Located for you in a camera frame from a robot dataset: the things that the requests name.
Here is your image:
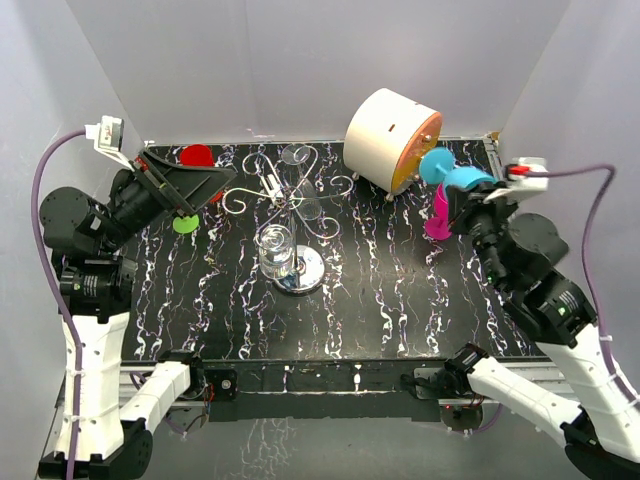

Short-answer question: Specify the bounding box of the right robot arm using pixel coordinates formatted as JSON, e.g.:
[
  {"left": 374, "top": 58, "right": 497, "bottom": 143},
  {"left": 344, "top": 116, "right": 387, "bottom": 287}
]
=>
[{"left": 443, "top": 182, "right": 639, "bottom": 479}]

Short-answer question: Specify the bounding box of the small white clip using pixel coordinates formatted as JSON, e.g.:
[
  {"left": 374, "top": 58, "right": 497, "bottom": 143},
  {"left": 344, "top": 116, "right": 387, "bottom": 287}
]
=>
[{"left": 261, "top": 174, "right": 284, "bottom": 203}]

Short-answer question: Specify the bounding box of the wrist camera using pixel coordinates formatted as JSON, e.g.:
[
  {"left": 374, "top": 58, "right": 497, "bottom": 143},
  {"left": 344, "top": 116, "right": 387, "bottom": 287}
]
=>
[
  {"left": 84, "top": 115, "right": 133, "bottom": 171},
  {"left": 483, "top": 157, "right": 549, "bottom": 204}
]

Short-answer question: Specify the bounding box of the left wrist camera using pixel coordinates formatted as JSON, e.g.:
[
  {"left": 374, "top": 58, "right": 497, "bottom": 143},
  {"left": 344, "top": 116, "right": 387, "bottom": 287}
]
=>
[{"left": 84, "top": 115, "right": 133, "bottom": 171}]

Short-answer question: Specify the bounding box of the white cylindrical stool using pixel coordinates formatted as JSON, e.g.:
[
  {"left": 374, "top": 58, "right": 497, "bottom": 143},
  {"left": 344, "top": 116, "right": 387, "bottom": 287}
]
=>
[{"left": 343, "top": 88, "right": 443, "bottom": 201}]

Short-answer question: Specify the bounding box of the chrome wine glass rack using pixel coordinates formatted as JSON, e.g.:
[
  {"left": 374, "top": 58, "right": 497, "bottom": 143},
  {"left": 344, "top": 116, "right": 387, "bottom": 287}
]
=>
[{"left": 222, "top": 147, "right": 354, "bottom": 296}]

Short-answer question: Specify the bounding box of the clear tumbler glass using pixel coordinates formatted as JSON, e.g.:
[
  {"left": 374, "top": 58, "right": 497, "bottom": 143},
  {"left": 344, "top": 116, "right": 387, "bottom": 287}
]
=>
[{"left": 258, "top": 224, "right": 294, "bottom": 280}]

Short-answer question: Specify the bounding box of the black base frame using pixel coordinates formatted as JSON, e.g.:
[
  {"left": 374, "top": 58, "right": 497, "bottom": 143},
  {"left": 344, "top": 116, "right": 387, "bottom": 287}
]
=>
[{"left": 114, "top": 357, "right": 516, "bottom": 424}]

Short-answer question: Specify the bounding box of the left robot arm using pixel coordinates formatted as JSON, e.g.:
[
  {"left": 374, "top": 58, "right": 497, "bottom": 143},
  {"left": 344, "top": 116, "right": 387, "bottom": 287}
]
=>
[{"left": 36, "top": 150, "right": 235, "bottom": 479}]

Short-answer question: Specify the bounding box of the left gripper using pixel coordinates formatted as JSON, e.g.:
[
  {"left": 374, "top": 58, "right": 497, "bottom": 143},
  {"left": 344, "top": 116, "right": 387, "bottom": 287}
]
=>
[{"left": 101, "top": 146, "right": 236, "bottom": 252}]

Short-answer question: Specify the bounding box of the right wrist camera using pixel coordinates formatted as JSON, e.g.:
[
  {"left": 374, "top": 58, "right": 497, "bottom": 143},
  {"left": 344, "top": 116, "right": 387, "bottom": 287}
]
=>
[{"left": 483, "top": 157, "right": 549, "bottom": 204}]

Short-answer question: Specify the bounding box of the red wine glass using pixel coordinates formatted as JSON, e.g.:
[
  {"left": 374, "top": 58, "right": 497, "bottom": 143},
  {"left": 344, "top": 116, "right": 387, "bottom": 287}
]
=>
[{"left": 179, "top": 144, "right": 216, "bottom": 170}]

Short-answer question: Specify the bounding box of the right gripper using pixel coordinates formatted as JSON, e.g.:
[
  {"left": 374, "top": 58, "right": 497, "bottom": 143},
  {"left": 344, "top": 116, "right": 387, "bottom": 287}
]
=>
[{"left": 442, "top": 180, "right": 516, "bottom": 289}]

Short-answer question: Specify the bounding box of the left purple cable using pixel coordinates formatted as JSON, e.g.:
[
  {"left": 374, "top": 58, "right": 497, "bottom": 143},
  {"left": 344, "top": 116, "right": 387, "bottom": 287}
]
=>
[{"left": 30, "top": 128, "right": 96, "bottom": 480}]

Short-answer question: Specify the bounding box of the clear champagne flute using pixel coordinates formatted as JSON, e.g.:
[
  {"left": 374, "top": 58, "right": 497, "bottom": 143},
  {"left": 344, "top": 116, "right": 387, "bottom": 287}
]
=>
[{"left": 281, "top": 143, "right": 322, "bottom": 221}]

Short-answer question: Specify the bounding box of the green wine glass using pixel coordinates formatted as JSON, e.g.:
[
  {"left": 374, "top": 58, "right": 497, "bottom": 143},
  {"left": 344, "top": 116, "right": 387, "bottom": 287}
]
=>
[{"left": 172, "top": 214, "right": 200, "bottom": 235}]

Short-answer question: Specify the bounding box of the cyan wine glass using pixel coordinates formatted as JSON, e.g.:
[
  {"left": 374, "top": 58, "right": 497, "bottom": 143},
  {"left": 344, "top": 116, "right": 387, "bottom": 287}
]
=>
[{"left": 418, "top": 147, "right": 497, "bottom": 190}]

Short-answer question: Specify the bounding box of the pink wine glass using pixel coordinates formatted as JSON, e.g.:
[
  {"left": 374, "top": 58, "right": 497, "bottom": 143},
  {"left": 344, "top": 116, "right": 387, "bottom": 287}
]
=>
[{"left": 424, "top": 184, "right": 451, "bottom": 241}]

